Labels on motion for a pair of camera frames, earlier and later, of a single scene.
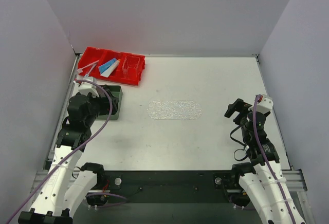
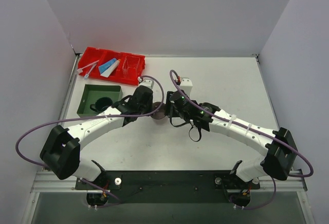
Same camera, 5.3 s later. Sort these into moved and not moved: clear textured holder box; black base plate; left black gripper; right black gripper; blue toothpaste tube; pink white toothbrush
Moved: left black gripper; right black gripper
Not moved: clear textured holder box; pink white toothbrush; blue toothpaste tube; black base plate
